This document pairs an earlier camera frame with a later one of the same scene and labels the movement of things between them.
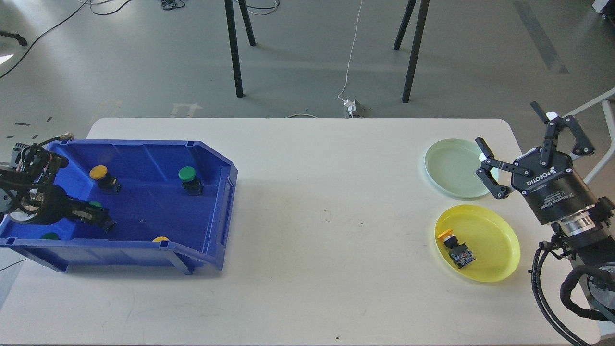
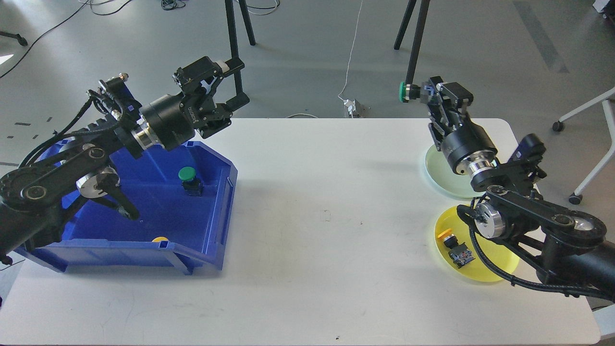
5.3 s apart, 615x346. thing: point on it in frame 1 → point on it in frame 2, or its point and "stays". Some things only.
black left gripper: [48, 204] → [171, 120]
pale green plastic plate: [451, 165] stays
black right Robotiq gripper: [553, 192] → [457, 136]
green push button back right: [193, 185] stays
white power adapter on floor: [351, 106] stays
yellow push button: [459, 253] stays
